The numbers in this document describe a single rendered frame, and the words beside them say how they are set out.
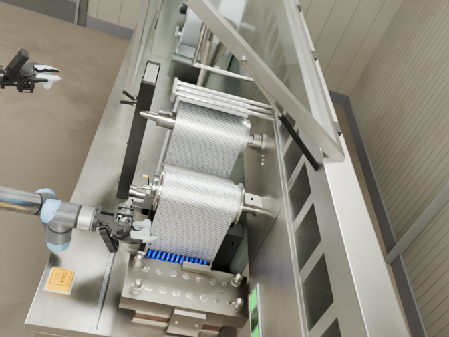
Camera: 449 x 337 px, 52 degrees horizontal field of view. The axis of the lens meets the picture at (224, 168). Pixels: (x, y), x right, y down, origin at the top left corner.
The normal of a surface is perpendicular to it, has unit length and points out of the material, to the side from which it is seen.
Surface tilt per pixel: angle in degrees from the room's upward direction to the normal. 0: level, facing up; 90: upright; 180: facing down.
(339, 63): 90
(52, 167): 0
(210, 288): 0
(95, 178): 0
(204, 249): 90
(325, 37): 90
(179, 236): 90
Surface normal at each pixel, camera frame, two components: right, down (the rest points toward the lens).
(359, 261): 0.29, -0.73
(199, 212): 0.00, 0.64
